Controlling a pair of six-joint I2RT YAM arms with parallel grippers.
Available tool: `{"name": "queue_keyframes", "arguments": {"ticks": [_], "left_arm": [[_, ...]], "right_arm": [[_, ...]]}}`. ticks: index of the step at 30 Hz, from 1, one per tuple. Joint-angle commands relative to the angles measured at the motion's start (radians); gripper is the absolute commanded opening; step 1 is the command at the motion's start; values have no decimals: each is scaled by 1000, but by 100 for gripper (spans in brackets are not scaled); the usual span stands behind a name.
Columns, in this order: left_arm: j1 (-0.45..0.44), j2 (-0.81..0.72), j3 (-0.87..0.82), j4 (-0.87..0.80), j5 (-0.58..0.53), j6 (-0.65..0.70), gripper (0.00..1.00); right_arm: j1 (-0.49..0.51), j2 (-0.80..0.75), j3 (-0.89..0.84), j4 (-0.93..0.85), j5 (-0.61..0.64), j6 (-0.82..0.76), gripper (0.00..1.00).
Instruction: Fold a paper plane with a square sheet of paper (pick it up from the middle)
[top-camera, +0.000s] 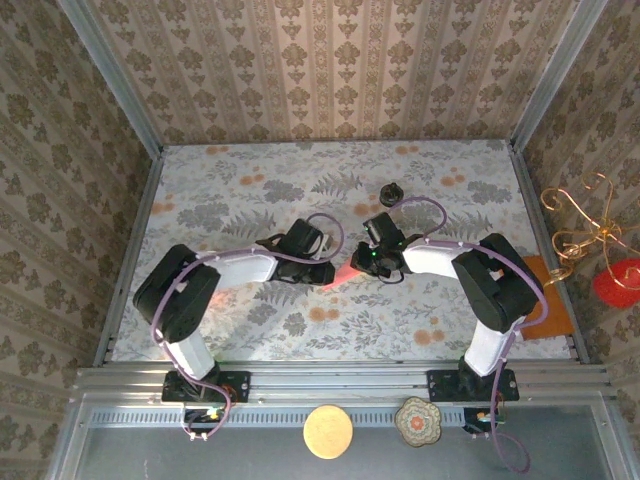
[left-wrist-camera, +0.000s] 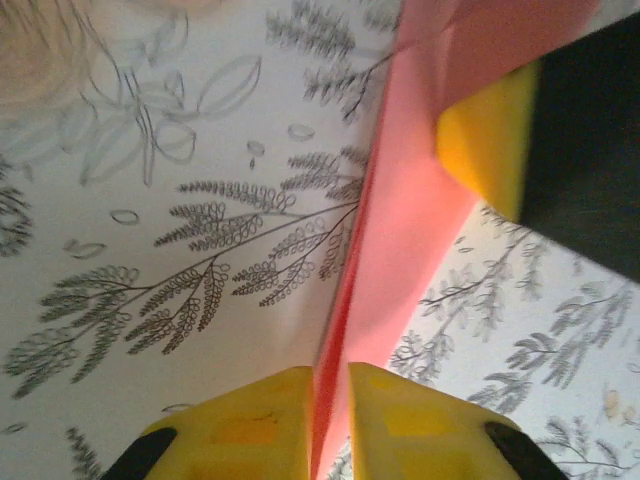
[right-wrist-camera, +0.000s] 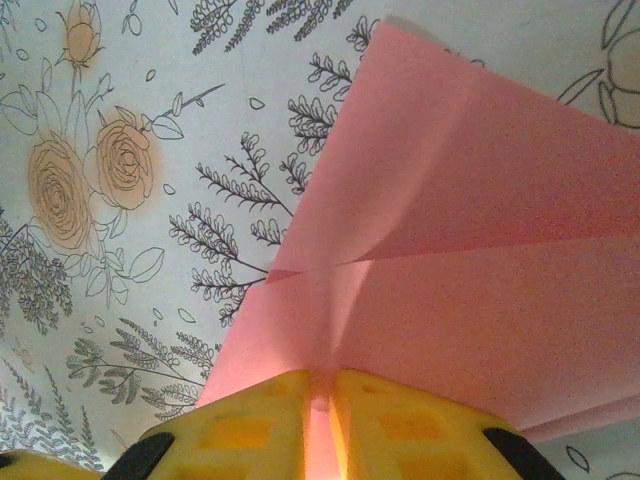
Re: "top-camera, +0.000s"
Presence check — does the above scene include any patterned flower-shaped coaster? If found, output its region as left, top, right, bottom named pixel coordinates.
left=394, top=396, right=443, bottom=448

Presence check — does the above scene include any small black round object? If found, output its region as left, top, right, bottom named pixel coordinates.
left=378, top=182, right=405, bottom=209

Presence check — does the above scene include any gold wire ornament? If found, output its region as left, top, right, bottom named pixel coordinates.
left=540, top=172, right=640, bottom=287

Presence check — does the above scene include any aluminium side rail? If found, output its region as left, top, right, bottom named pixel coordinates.
left=93, top=149, right=164, bottom=367
left=508, top=142, right=592, bottom=365

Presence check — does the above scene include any aluminium front rail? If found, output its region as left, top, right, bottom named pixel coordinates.
left=74, top=360, right=614, bottom=402

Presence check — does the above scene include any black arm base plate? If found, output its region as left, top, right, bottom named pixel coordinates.
left=160, top=370, right=252, bottom=404
left=427, top=368, right=520, bottom=403

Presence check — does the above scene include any red ball ornament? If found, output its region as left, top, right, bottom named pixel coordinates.
left=592, top=258, right=640, bottom=309

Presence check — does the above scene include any slotted grey cable duct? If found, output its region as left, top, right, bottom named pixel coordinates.
left=82, top=408, right=601, bottom=429

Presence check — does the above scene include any orange rectangular mat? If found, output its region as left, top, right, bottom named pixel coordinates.
left=517, top=255, right=575, bottom=341

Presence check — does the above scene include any pink square paper sheet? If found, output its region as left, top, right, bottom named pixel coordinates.
left=321, top=257, right=359, bottom=293

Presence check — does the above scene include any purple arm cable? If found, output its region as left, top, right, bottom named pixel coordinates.
left=389, top=195, right=546, bottom=474
left=149, top=213, right=346, bottom=442

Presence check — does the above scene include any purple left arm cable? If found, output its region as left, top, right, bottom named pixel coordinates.
left=149, top=213, right=346, bottom=442

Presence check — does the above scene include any aluminium frame post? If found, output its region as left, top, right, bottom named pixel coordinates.
left=509, top=0, right=609, bottom=151
left=57, top=0, right=164, bottom=157

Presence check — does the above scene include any small black controller board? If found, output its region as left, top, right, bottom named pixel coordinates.
left=180, top=405, right=226, bottom=435
left=462, top=407, right=509, bottom=435

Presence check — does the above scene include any round cork coaster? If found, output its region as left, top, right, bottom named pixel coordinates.
left=302, top=404, right=354, bottom=460

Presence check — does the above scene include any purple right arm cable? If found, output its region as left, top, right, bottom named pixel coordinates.
left=389, top=195, right=546, bottom=474

